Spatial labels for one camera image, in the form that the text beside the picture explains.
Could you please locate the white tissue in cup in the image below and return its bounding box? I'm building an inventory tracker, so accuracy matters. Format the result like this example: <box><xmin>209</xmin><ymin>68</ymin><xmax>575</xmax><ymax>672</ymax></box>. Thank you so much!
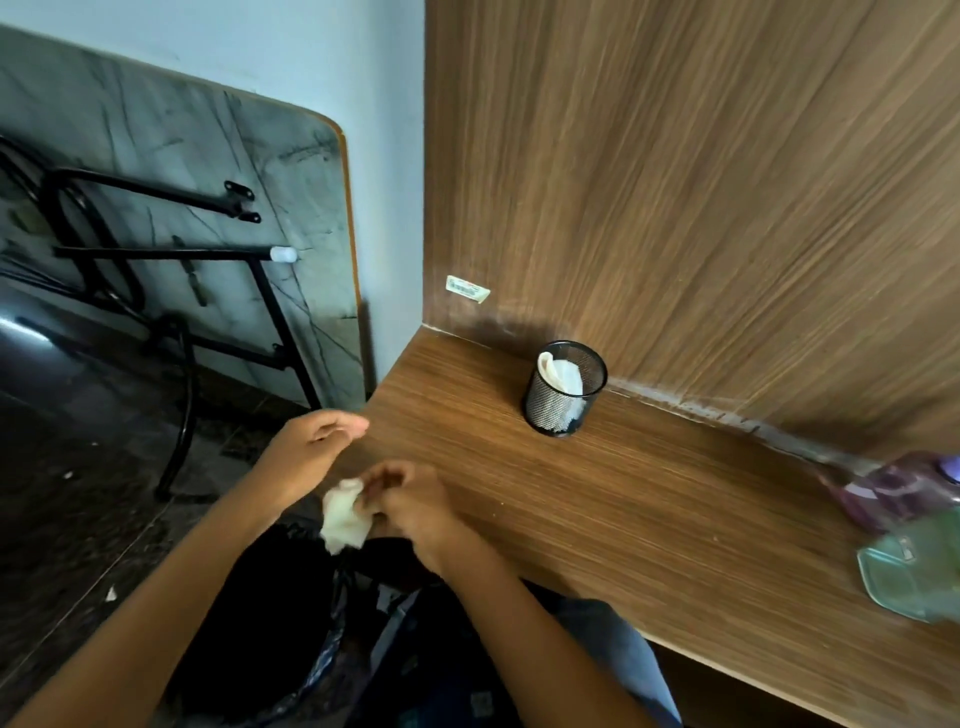
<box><xmin>536</xmin><ymin>351</ymin><xmax>586</xmax><ymax>433</ymax></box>

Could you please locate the wooden desk back panel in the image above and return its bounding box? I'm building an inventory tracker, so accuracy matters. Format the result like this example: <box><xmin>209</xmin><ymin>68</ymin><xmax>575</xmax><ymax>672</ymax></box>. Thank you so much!
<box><xmin>422</xmin><ymin>0</ymin><xmax>960</xmax><ymax>462</ymax></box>

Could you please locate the green transparent plastic container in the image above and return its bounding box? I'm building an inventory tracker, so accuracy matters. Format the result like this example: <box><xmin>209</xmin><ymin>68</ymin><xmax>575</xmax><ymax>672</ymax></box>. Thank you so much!
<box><xmin>856</xmin><ymin>508</ymin><xmax>960</xmax><ymax>625</ymax></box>

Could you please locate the person's blue jeans leg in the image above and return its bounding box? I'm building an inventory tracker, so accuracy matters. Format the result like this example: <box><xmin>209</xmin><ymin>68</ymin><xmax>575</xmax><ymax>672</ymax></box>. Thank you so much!
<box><xmin>553</xmin><ymin>596</ymin><xmax>685</xmax><ymax>728</ymax></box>

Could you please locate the black metal chair frame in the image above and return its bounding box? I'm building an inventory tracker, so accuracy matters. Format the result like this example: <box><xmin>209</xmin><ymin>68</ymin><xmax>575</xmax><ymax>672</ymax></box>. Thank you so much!
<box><xmin>152</xmin><ymin>313</ymin><xmax>202</xmax><ymax>504</ymax></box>

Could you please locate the grey marble-pattern folding table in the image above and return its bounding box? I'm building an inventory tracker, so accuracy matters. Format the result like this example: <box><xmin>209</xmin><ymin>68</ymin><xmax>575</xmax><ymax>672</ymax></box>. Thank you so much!
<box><xmin>0</xmin><ymin>22</ymin><xmax>370</xmax><ymax>421</ymax></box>

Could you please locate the black garbage bag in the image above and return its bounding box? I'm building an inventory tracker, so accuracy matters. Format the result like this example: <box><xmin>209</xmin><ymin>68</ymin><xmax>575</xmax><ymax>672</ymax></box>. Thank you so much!
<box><xmin>159</xmin><ymin>519</ymin><xmax>355</xmax><ymax>728</ymax></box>

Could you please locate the person's right forearm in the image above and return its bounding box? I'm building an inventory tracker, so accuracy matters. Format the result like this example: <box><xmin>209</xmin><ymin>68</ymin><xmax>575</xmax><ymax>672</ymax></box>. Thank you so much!
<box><xmin>414</xmin><ymin>523</ymin><xmax>663</xmax><ymax>728</ymax></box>

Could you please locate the white tissue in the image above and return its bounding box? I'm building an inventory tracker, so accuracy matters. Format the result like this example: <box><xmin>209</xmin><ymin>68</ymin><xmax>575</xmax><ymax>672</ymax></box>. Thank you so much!
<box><xmin>536</xmin><ymin>351</ymin><xmax>586</xmax><ymax>433</ymax></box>
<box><xmin>319</xmin><ymin>477</ymin><xmax>375</xmax><ymax>557</ymax></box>

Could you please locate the black mesh pen cup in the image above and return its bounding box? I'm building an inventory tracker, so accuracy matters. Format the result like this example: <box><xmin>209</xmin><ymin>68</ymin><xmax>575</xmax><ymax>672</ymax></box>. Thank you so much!
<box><xmin>522</xmin><ymin>340</ymin><xmax>609</xmax><ymax>439</ymax></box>

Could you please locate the person's left hand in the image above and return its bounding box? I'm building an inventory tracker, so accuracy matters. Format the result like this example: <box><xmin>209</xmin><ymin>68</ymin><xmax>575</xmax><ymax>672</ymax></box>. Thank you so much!
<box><xmin>257</xmin><ymin>409</ymin><xmax>371</xmax><ymax>513</ymax></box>

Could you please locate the person's left forearm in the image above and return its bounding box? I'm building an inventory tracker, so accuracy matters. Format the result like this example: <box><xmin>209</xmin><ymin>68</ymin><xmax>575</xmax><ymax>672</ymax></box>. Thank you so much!
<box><xmin>0</xmin><ymin>478</ymin><xmax>288</xmax><ymax>728</ymax></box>

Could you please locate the white sticker label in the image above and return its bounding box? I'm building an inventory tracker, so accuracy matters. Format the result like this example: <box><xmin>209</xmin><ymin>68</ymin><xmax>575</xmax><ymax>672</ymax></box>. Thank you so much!
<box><xmin>444</xmin><ymin>274</ymin><xmax>492</xmax><ymax>306</ymax></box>

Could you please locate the person's dark patterned clothing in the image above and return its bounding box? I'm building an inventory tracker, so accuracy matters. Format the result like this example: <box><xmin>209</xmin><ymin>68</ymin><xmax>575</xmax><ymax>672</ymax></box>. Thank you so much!
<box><xmin>346</xmin><ymin>555</ymin><xmax>526</xmax><ymax>728</ymax></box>

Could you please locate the person's right hand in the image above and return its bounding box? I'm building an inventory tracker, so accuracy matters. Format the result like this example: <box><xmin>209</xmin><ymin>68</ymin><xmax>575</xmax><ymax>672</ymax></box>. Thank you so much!
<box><xmin>352</xmin><ymin>459</ymin><xmax>468</xmax><ymax>576</ymax></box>

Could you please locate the purple plastic bottle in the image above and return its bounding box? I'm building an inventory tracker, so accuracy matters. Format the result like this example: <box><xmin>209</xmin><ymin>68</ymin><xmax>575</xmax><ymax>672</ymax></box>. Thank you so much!
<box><xmin>819</xmin><ymin>450</ymin><xmax>960</xmax><ymax>535</ymax></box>

